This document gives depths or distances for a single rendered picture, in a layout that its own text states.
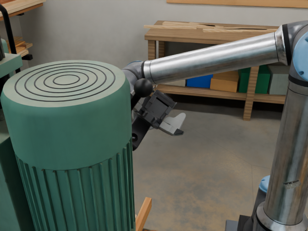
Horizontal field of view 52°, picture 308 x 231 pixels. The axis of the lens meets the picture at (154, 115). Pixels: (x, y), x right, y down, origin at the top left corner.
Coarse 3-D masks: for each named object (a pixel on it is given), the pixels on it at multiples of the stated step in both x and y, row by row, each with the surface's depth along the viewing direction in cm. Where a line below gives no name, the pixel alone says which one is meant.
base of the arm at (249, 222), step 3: (249, 219) 125; (252, 219) 121; (246, 222) 126; (249, 222) 123; (252, 222) 121; (246, 225) 124; (249, 225) 122; (252, 225) 120; (243, 228) 126; (246, 228) 124; (249, 228) 121; (252, 228) 120
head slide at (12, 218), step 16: (0, 112) 50; (0, 128) 49; (0, 144) 45; (0, 160) 46; (0, 176) 47; (16, 176) 50; (0, 192) 49; (16, 192) 50; (0, 208) 51; (16, 208) 51; (0, 224) 54; (16, 224) 52; (32, 224) 56
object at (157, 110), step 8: (152, 96) 77; (160, 96) 78; (168, 96) 79; (144, 104) 81; (152, 104) 78; (160, 104) 78; (168, 104) 78; (136, 112) 78; (144, 112) 76; (152, 112) 77; (160, 112) 78; (168, 112) 78; (144, 120) 80; (152, 120) 77; (160, 120) 78
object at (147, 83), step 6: (144, 78) 57; (138, 84) 56; (144, 84) 56; (150, 84) 56; (138, 90) 56; (144, 90) 56; (150, 90) 56; (138, 96) 58; (144, 96) 57; (132, 102) 58; (132, 108) 60
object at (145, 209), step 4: (144, 200) 101; (148, 200) 101; (144, 204) 100; (148, 204) 100; (144, 208) 98; (148, 208) 100; (140, 212) 97; (144, 212) 97; (148, 212) 101; (140, 216) 96; (144, 216) 97; (136, 220) 94; (140, 220) 94; (144, 220) 97; (136, 224) 93; (140, 224) 93; (136, 228) 92; (140, 228) 94
